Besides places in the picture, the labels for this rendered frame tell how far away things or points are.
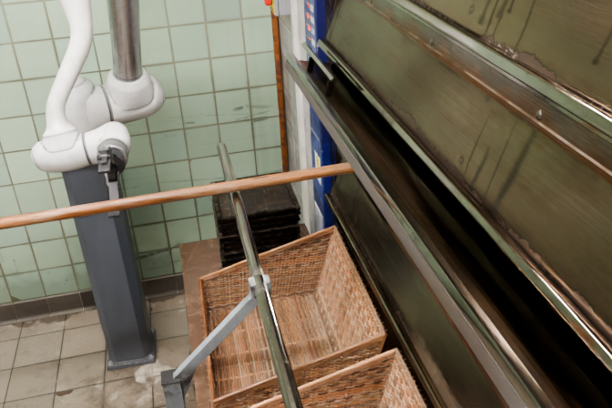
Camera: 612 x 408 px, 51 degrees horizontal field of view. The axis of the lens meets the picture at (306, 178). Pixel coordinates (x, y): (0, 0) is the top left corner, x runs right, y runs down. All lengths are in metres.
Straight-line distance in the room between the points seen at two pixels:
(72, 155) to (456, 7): 1.32
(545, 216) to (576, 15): 0.28
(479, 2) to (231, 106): 2.01
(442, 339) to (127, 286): 1.60
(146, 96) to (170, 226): 0.91
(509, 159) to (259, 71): 1.98
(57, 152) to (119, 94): 0.44
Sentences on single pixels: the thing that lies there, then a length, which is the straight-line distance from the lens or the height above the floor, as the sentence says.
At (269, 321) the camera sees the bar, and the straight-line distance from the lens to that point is 1.29.
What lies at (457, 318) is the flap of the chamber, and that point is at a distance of 0.93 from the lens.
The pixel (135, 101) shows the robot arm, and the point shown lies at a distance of 2.44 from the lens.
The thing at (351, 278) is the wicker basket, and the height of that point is 0.82.
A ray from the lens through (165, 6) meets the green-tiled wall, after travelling 2.79.
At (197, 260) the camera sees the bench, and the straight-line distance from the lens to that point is 2.54.
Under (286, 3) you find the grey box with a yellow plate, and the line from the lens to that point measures 2.48.
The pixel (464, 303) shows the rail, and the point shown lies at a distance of 0.91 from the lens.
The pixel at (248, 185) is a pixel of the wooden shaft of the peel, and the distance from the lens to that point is 1.71.
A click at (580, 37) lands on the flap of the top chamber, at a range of 0.84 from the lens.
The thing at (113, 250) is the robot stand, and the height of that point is 0.60.
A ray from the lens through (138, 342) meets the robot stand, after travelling 2.95.
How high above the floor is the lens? 2.01
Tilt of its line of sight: 28 degrees down
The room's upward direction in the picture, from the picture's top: 3 degrees counter-clockwise
